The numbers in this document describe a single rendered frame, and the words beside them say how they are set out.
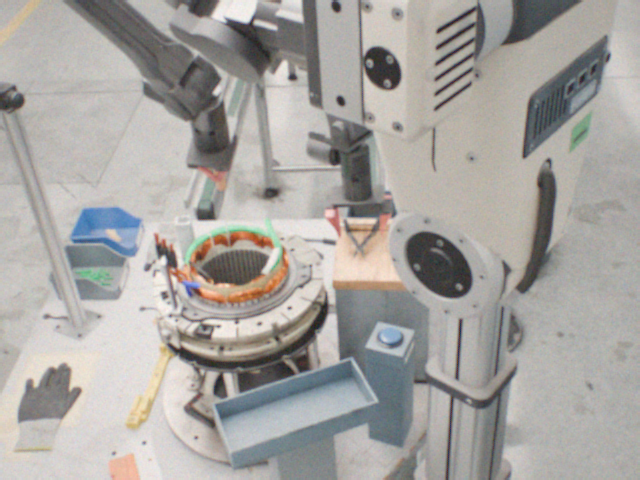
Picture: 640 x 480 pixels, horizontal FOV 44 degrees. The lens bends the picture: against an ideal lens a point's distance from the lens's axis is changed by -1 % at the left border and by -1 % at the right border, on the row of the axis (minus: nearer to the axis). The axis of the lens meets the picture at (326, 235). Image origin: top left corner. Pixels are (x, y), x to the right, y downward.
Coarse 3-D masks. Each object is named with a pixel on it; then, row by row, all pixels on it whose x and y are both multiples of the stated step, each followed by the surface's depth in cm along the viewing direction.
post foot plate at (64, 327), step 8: (88, 312) 190; (96, 312) 189; (64, 320) 188; (88, 320) 187; (96, 320) 187; (56, 328) 186; (64, 328) 185; (72, 328) 185; (80, 328) 185; (88, 328) 185; (72, 336) 183; (80, 336) 183
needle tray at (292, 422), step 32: (288, 384) 132; (320, 384) 135; (352, 384) 135; (224, 416) 130; (256, 416) 131; (288, 416) 130; (320, 416) 130; (352, 416) 126; (256, 448) 122; (288, 448) 125; (320, 448) 130
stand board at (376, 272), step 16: (384, 240) 160; (336, 256) 157; (352, 256) 156; (368, 256) 156; (384, 256) 156; (336, 272) 153; (352, 272) 153; (368, 272) 152; (384, 272) 152; (336, 288) 152; (352, 288) 152; (368, 288) 151; (384, 288) 151; (400, 288) 151
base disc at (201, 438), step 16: (320, 336) 177; (320, 352) 173; (336, 352) 172; (176, 368) 171; (176, 384) 167; (208, 384) 167; (176, 400) 164; (176, 416) 160; (192, 416) 160; (176, 432) 157; (192, 432) 157; (208, 432) 157; (192, 448) 154; (208, 448) 154; (224, 448) 153
